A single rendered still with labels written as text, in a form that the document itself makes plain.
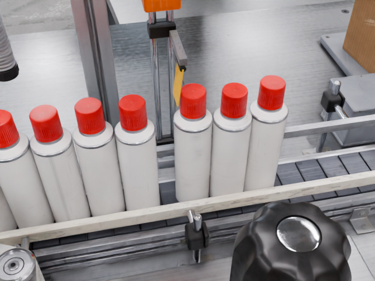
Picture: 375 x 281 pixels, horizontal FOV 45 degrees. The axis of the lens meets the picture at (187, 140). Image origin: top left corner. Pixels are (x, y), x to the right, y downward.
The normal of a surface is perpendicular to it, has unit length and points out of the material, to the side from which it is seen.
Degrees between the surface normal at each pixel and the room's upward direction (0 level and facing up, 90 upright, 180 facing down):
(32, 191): 90
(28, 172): 90
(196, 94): 2
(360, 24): 90
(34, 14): 0
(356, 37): 90
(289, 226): 1
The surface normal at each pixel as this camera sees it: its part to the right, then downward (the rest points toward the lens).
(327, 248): 0.15, -0.65
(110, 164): 0.72, 0.48
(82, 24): 0.21, 0.68
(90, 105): -0.05, -0.73
